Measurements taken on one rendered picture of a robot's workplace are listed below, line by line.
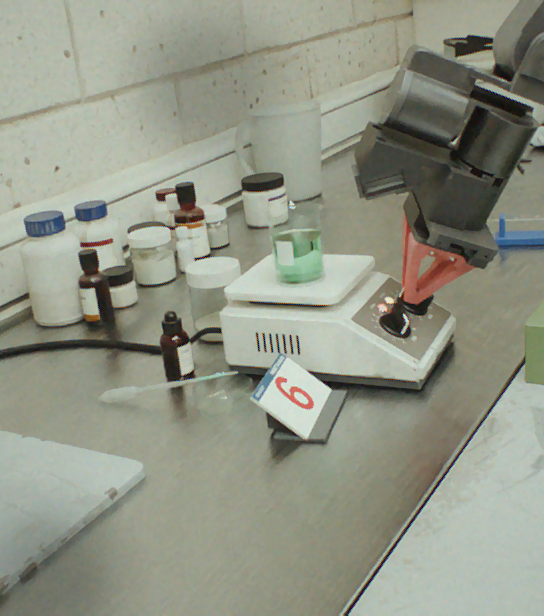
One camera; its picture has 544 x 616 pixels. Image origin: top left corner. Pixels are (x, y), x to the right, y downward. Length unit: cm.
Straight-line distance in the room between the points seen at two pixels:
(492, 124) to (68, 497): 46
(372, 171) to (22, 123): 60
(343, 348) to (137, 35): 76
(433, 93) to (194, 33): 84
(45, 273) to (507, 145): 56
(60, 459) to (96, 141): 68
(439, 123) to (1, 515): 47
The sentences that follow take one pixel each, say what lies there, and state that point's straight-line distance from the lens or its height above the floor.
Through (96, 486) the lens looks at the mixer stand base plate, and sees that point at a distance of 73.
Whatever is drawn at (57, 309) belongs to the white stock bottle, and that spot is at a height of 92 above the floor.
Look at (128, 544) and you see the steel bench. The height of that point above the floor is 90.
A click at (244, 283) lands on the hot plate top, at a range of 88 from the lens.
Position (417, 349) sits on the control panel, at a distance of 84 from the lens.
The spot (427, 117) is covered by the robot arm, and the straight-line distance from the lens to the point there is 78.
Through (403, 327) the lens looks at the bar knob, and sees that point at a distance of 83.
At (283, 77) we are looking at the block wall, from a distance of 181.
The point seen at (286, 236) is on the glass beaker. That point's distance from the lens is 84.
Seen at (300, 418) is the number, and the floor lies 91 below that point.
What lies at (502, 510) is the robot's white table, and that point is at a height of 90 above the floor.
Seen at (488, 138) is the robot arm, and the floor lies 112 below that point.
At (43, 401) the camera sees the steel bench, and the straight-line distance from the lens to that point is 92.
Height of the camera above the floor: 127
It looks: 21 degrees down
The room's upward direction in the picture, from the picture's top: 7 degrees counter-clockwise
